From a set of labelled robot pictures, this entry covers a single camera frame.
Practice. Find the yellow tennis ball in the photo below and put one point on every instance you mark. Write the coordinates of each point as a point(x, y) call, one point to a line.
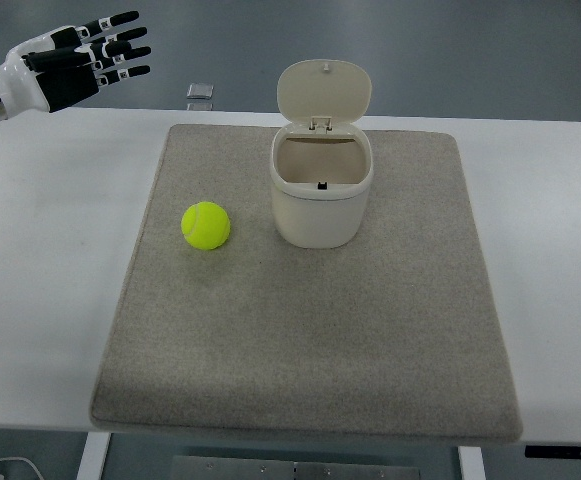
point(205, 225)

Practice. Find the black table control panel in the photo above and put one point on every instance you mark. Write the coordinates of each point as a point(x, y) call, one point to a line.
point(561, 452)

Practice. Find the right white table leg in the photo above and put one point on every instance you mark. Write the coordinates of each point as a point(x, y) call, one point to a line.
point(471, 463)

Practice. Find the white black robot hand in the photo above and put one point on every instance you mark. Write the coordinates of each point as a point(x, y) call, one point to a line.
point(67, 65)

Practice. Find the beige felt mat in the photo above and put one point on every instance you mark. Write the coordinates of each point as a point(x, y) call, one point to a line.
point(392, 334)

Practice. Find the left white table leg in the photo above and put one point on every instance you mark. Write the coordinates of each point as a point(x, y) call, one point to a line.
point(94, 456)

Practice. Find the metal floor plate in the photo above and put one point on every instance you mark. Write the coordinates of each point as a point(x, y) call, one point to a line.
point(198, 468)

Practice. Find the beige lidded bin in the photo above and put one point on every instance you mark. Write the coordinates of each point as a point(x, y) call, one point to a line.
point(321, 164)

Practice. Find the white table leg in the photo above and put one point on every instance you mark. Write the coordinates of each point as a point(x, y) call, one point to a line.
point(471, 463)
point(94, 456)

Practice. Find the small clear floor object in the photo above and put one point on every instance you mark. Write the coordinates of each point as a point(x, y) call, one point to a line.
point(200, 91)

